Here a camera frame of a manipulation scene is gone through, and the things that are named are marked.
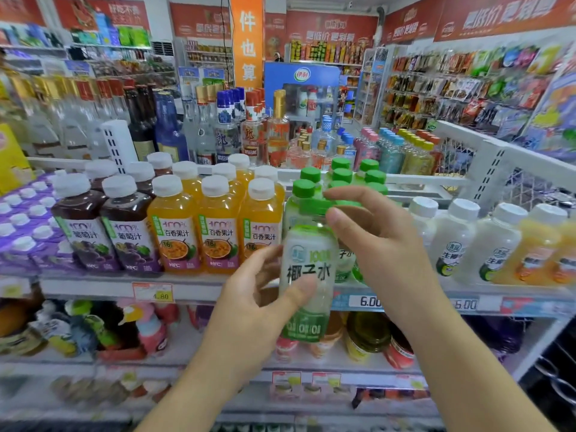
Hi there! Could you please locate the person's left hand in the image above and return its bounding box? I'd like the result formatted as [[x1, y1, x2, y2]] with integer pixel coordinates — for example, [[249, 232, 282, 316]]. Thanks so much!
[[198, 245, 318, 383]]

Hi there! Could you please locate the person's right hand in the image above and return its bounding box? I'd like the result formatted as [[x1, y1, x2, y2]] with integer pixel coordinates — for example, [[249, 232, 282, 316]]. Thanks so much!
[[323, 185, 444, 329]]

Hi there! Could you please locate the clear green-capped water bottle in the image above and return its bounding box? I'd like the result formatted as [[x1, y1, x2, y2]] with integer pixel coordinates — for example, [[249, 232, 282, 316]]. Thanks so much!
[[278, 198, 339, 343]]

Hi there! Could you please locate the person's right forearm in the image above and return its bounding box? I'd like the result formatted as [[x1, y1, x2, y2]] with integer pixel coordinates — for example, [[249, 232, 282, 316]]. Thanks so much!
[[398, 292, 559, 432]]

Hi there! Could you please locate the person's left forearm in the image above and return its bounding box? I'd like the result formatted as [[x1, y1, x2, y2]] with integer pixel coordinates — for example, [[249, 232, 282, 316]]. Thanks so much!
[[134, 351, 262, 432]]

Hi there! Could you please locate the group of green-capped bottles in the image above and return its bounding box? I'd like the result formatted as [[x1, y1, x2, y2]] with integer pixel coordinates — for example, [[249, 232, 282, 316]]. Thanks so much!
[[283, 157, 390, 285]]

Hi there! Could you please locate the white coconut milk bottle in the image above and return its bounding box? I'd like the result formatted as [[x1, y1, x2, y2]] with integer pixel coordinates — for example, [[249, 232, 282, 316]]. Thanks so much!
[[408, 196, 440, 259], [454, 202, 529, 285], [429, 198, 481, 278]]

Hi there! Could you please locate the yellow-green lidded jar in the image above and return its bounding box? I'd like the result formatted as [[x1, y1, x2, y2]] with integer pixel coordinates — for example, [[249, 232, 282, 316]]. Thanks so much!
[[344, 312, 392, 363]]

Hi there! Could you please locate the group of small liquor bottles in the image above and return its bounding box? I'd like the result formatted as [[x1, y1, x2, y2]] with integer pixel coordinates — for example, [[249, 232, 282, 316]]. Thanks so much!
[[287, 116, 357, 170]]

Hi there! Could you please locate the row of colourful drink bottles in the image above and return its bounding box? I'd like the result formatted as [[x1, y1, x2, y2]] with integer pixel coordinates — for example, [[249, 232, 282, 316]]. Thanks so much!
[[353, 127, 445, 177]]

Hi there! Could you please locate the row of orange juice bottles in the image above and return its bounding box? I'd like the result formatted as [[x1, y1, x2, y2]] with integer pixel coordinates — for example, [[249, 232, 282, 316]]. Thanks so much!
[[147, 154, 287, 276]]

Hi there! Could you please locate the red lidded jar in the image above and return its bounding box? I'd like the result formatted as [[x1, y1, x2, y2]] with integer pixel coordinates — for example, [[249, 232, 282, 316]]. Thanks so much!
[[384, 327, 416, 370]]

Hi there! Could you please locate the gold-capped amber liquor bottle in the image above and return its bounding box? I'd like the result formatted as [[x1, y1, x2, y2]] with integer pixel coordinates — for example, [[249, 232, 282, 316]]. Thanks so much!
[[267, 89, 291, 169]]

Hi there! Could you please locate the orange and white price tag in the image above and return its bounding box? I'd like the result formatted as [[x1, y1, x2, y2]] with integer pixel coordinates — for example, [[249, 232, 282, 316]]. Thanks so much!
[[132, 282, 175, 304]]

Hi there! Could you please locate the group of blue-capped liquor bottles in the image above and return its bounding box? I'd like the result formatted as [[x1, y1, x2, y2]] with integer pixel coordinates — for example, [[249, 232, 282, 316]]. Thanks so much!
[[181, 84, 269, 167]]

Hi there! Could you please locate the blue display fridge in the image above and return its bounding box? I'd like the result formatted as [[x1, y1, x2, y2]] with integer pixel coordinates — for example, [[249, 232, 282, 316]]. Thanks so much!
[[264, 62, 341, 131]]

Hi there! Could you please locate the dark grape juice bottle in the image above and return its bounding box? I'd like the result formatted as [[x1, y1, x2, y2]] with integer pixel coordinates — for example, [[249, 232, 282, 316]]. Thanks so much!
[[85, 159, 119, 194], [51, 173, 120, 273], [125, 161, 156, 197], [100, 175, 163, 276], [147, 152, 174, 177]]

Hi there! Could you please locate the pale yellow juice bottle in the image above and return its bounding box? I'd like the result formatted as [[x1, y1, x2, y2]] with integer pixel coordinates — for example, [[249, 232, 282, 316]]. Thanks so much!
[[492, 203, 569, 287], [545, 215, 576, 287]]

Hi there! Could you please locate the row of far shelf packets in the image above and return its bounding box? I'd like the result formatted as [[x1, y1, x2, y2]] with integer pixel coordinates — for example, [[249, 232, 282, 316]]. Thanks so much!
[[289, 39, 366, 66]]

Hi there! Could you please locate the group of toy-topped drink bottles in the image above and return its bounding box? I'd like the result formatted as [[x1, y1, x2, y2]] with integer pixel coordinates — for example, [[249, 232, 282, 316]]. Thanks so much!
[[0, 296, 182, 361]]

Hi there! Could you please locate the blue glass bottle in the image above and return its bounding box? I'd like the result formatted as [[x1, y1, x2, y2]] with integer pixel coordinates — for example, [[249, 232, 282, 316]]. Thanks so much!
[[154, 91, 190, 163]]

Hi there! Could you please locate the orange hanging banner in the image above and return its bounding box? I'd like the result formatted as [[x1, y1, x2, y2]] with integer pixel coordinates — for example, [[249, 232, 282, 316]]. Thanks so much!
[[230, 0, 266, 91]]

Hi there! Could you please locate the dark brown glass bottle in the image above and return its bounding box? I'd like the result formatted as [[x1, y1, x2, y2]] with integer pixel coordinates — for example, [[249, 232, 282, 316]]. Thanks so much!
[[123, 84, 157, 161]]

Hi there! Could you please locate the stack of purple drink cartons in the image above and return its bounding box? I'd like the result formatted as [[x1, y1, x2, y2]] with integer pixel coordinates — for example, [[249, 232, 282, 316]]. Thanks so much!
[[0, 170, 86, 277]]

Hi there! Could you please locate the row of clear liquor bottles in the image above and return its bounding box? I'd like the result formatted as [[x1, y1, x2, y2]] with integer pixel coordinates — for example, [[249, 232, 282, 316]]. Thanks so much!
[[0, 75, 132, 160]]

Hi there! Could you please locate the yellow snack packet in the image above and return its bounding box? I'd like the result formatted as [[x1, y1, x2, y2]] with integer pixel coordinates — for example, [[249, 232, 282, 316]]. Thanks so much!
[[0, 123, 34, 196]]

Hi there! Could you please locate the white shelf rail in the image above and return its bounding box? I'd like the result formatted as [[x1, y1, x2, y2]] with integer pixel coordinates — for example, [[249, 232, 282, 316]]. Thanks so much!
[[38, 273, 576, 317]]

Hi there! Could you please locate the white wire rack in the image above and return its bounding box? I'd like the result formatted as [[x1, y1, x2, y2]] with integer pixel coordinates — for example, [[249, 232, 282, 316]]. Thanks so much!
[[352, 46, 398, 127]]

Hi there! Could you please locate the white wire shelf frame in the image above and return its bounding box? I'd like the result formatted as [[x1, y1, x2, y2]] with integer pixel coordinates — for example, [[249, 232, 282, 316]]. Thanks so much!
[[433, 120, 576, 221]]

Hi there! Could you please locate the wall of hanging snack packets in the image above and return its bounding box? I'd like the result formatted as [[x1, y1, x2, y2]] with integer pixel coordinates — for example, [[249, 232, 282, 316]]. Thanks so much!
[[382, 42, 576, 163]]

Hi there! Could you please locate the white slotted shelf post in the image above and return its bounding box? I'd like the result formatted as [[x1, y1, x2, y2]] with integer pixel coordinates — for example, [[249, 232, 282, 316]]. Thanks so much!
[[100, 120, 139, 174]]

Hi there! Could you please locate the long red wall sign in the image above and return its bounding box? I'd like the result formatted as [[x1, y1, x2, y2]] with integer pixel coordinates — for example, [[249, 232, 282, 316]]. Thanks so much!
[[382, 0, 576, 44]]

